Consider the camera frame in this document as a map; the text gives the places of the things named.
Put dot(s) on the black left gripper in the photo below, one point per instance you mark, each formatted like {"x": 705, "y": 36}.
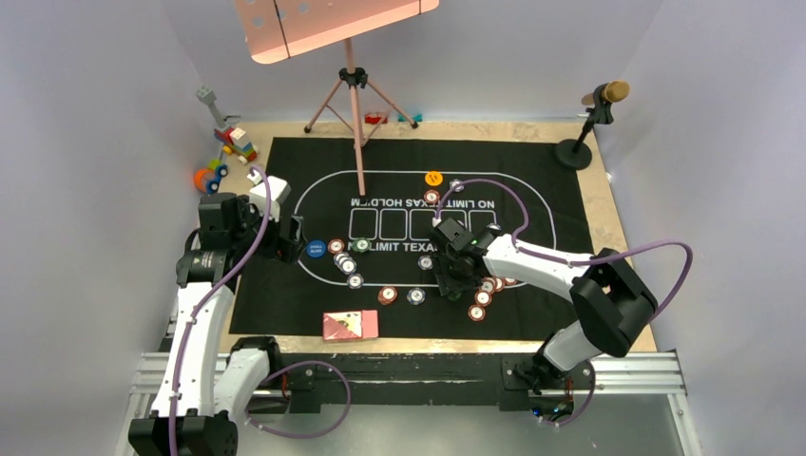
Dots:
{"x": 284, "y": 249}

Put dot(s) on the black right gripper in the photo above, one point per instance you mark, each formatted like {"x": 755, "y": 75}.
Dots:
{"x": 447, "y": 281}

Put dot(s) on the blue small blind button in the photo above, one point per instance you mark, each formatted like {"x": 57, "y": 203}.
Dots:
{"x": 316, "y": 249}

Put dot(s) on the lone blue chip mid-table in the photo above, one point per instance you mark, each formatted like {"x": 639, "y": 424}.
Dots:
{"x": 425, "y": 263}

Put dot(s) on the blue poker chip stack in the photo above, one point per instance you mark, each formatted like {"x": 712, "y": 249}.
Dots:
{"x": 416, "y": 296}

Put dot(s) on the blue chips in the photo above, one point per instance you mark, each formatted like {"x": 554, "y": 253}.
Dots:
{"x": 456, "y": 185}
{"x": 347, "y": 265}

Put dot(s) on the green chips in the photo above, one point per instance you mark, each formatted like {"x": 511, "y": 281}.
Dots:
{"x": 360, "y": 245}

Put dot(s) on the red poker chip stack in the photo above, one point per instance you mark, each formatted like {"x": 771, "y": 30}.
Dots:
{"x": 387, "y": 295}

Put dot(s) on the yellow big blind button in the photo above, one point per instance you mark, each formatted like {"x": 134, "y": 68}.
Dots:
{"x": 433, "y": 178}

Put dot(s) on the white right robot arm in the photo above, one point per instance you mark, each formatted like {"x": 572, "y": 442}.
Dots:
{"x": 611, "y": 302}

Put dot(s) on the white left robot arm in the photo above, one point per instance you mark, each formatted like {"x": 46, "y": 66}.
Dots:
{"x": 197, "y": 411}

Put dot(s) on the black poker table mat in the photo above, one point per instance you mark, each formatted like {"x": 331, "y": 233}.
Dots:
{"x": 517, "y": 185}

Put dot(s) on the red playing card box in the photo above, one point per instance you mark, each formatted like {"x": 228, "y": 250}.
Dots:
{"x": 352, "y": 325}

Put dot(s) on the colourful toy block train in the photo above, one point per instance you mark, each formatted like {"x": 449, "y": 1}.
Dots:
{"x": 236, "y": 142}

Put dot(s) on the small red toy block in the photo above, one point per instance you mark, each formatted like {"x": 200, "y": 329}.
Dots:
{"x": 376, "y": 117}

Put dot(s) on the small teal toy block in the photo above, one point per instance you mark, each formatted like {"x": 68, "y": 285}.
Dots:
{"x": 417, "y": 118}

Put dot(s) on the gold microphone on stand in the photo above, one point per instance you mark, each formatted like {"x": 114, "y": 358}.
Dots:
{"x": 576, "y": 154}

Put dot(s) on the grey toy block tower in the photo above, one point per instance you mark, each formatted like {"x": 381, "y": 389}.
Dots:
{"x": 207, "y": 97}

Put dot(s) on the aluminium mounting rail frame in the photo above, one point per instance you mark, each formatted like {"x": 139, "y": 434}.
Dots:
{"x": 466, "y": 379}

